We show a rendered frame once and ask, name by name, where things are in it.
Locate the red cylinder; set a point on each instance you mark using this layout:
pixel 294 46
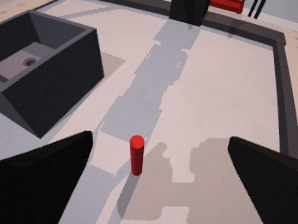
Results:
pixel 136 152

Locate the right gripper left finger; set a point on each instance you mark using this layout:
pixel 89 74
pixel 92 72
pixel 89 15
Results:
pixel 36 186

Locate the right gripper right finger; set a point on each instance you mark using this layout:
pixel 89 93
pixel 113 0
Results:
pixel 270 179

